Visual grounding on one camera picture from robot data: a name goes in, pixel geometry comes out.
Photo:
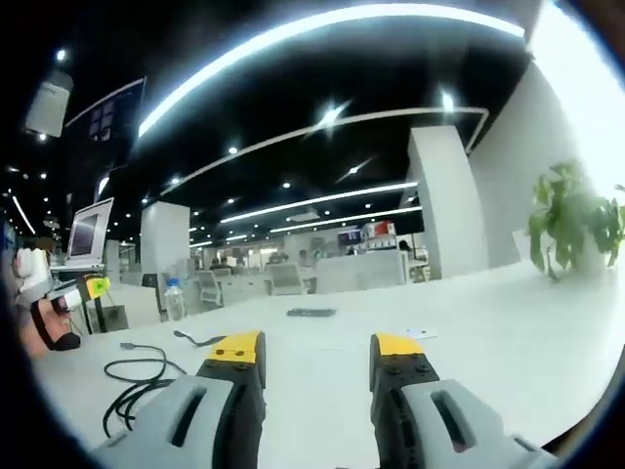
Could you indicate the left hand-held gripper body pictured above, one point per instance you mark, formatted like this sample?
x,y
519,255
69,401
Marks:
x,y
33,271

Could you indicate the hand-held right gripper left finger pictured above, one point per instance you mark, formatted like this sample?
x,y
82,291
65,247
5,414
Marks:
x,y
210,391

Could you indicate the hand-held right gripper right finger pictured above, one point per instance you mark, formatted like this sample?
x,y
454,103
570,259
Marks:
x,y
405,376

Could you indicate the white desktop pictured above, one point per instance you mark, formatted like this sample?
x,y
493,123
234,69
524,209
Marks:
x,y
317,381

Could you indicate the person's left hand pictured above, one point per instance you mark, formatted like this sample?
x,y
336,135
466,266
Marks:
x,y
44,322

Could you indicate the computer monitor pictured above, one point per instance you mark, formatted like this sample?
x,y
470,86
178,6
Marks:
x,y
90,229

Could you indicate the clear water bottle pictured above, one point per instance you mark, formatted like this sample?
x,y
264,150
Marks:
x,y
175,303

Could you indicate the white office chair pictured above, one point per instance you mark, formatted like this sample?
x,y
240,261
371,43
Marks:
x,y
288,278
210,285

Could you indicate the black flat object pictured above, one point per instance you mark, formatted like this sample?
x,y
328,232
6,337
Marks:
x,y
312,312

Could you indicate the display shelf with red boxes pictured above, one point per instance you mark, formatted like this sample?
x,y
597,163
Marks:
x,y
378,239

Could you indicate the white ceiling air conditioner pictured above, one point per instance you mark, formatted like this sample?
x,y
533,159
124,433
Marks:
x,y
49,105

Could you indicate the hanging ceiling screen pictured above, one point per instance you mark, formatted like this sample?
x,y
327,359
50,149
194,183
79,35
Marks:
x,y
105,115

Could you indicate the green potted plant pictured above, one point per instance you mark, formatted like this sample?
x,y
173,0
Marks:
x,y
561,215

